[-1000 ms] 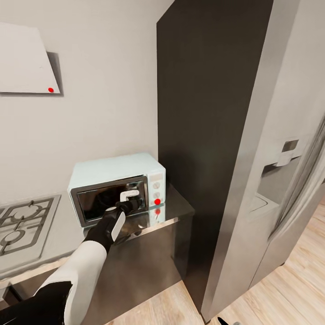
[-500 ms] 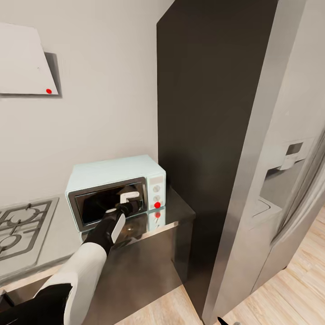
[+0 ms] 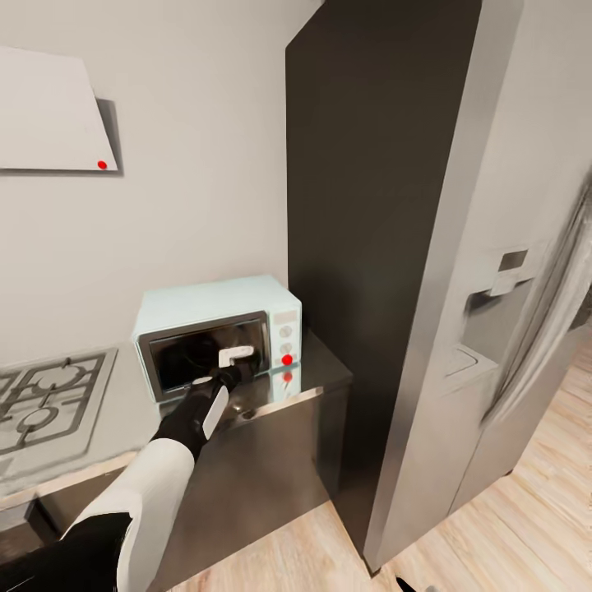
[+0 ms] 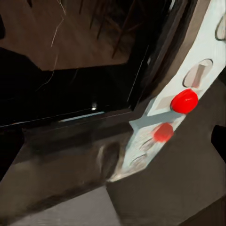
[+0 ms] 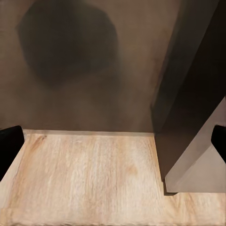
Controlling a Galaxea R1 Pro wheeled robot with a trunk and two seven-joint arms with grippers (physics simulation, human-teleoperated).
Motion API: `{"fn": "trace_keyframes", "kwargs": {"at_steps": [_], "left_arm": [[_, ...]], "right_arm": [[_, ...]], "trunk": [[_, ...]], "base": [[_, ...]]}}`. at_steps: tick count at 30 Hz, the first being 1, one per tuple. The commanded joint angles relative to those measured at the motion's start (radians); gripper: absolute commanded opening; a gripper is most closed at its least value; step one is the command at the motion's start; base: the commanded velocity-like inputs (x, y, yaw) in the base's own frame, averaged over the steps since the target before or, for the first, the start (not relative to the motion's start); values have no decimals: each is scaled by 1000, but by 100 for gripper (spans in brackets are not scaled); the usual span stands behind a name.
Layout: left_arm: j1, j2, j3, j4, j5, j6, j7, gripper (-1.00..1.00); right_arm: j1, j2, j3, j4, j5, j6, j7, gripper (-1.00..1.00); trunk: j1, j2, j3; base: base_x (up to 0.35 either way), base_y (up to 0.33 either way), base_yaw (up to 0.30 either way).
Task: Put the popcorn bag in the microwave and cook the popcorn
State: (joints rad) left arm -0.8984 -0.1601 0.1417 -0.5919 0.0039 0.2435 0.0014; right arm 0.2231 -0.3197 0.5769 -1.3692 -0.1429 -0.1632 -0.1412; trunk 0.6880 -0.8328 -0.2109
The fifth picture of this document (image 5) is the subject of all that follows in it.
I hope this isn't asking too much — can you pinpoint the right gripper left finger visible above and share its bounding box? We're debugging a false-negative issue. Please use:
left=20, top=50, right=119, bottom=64
left=0, top=125, right=24, bottom=181

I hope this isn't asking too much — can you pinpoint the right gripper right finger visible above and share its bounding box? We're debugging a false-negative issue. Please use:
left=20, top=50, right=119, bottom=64
left=211, top=125, right=226, bottom=163

